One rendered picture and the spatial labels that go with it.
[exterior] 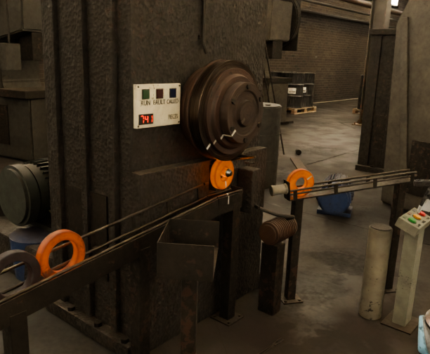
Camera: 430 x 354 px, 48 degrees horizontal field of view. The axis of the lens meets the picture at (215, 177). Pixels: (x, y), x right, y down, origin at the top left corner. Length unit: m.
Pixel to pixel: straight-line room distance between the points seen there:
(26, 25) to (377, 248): 4.79
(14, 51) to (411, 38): 4.24
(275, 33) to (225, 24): 7.78
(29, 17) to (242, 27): 4.03
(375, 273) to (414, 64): 2.49
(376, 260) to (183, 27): 1.54
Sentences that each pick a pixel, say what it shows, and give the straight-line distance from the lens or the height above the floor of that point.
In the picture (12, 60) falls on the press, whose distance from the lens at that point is 6.12.
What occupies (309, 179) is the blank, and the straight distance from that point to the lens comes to 2.68.
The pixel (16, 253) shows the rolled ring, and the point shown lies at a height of 0.73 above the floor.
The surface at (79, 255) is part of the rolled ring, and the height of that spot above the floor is 0.64.
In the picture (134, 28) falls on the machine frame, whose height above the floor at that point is 1.46.
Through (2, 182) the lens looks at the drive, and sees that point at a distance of 3.23.
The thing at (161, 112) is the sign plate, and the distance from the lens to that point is 2.11.
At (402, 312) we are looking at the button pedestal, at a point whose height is 0.08.
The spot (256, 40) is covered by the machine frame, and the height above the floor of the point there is 1.45.
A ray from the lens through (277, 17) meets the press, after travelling 10.22.
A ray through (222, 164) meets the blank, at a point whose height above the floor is 0.86.
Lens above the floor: 1.36
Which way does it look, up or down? 14 degrees down
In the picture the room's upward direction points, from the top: 2 degrees clockwise
